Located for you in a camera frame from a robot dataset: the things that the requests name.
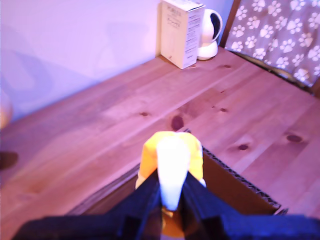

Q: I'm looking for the yellow and white footbag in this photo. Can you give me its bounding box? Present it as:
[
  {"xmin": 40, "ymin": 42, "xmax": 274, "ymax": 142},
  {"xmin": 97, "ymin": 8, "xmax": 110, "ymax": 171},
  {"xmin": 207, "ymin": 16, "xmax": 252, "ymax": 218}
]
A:
[{"xmin": 134, "ymin": 131, "xmax": 207, "ymax": 238}]

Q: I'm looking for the cardboard dice tower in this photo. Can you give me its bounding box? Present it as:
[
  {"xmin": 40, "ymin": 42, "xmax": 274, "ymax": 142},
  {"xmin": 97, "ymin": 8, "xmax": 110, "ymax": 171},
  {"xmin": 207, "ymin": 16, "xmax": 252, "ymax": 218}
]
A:
[{"xmin": 66, "ymin": 128, "xmax": 288, "ymax": 216}]

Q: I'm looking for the white printed carton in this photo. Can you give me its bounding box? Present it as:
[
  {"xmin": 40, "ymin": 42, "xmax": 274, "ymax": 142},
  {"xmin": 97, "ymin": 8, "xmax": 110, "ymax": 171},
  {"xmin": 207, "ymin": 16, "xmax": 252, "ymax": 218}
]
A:
[{"xmin": 156, "ymin": 0, "xmax": 206, "ymax": 70}]

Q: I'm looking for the wooden chair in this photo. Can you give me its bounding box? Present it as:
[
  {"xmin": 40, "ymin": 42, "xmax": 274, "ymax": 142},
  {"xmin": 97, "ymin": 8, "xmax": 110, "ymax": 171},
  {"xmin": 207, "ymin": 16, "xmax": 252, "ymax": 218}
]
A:
[{"xmin": 219, "ymin": 0, "xmax": 320, "ymax": 101}]

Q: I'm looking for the small white round camera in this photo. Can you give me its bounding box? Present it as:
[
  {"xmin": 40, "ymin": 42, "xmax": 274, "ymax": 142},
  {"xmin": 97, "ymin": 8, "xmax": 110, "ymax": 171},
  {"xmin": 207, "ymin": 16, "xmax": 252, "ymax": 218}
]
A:
[{"xmin": 196, "ymin": 8, "xmax": 223, "ymax": 61}]

